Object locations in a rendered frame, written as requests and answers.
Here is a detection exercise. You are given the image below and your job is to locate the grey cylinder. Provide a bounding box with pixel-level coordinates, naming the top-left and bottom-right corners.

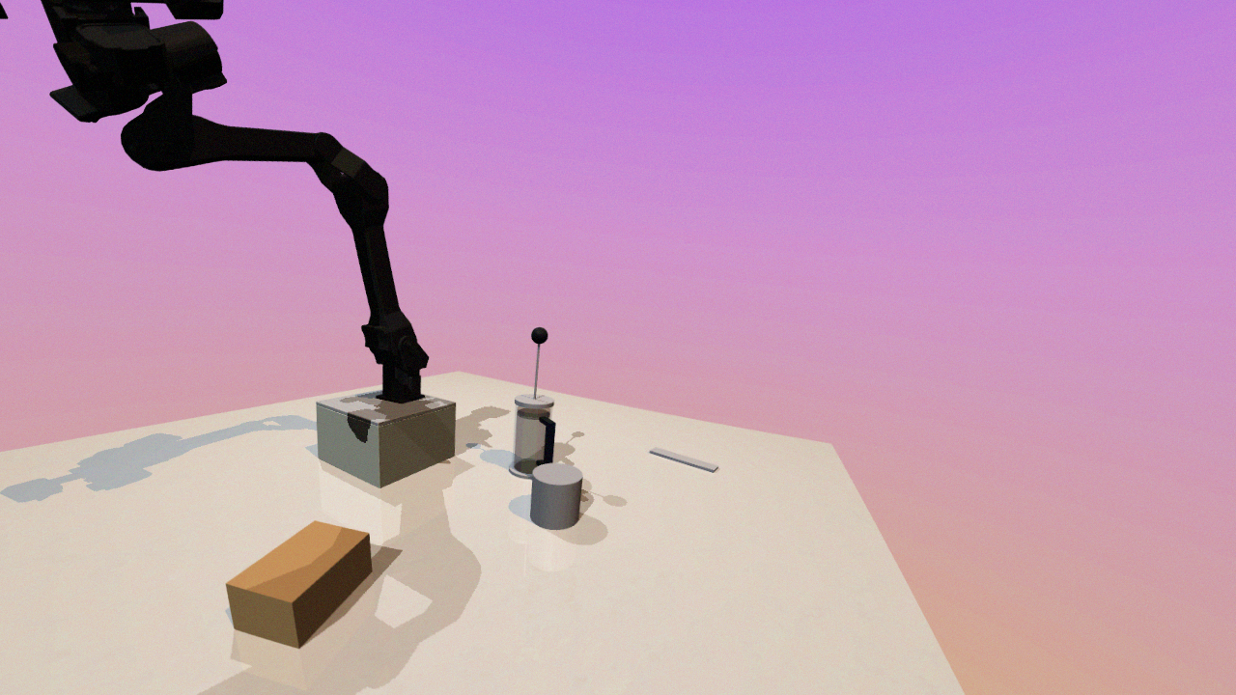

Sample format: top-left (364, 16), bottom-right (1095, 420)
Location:
top-left (530, 463), bottom-right (583, 531)

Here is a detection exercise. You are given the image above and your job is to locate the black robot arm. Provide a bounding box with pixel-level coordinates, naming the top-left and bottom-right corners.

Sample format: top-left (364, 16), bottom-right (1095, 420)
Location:
top-left (49, 7), bottom-right (429, 403)

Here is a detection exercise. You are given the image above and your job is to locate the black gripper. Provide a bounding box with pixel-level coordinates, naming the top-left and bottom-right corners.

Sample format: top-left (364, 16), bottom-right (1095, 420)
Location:
top-left (41, 0), bottom-right (224, 43)

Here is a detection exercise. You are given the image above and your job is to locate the glass french press with black knob plunger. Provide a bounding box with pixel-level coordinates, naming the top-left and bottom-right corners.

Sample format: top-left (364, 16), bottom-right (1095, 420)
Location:
top-left (509, 326), bottom-right (556, 480)

